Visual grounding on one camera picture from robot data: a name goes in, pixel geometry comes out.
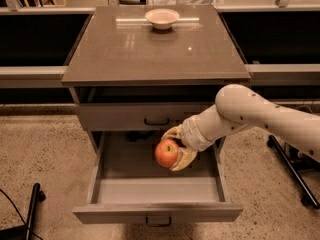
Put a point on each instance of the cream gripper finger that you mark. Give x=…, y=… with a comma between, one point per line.
x=184, y=159
x=172, y=133

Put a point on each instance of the closed top drawer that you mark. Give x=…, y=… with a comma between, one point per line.
x=135, y=116

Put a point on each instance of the grey metal railing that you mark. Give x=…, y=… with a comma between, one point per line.
x=261, y=75

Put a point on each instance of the red apple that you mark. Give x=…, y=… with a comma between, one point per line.
x=166, y=153

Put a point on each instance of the grey drawer cabinet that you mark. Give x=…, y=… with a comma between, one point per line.
x=122, y=58

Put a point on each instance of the white bowl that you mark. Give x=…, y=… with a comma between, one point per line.
x=162, y=19

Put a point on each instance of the black base leg right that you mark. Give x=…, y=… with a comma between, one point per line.
x=308, y=198

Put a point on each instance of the black base leg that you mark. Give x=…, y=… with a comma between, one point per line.
x=308, y=198
x=26, y=230

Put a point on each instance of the open middle drawer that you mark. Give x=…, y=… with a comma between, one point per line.
x=129, y=186

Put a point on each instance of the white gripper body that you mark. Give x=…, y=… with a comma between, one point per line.
x=192, y=133

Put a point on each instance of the black base leg left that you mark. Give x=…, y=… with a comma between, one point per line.
x=26, y=230

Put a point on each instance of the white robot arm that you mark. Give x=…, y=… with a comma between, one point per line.
x=238, y=108

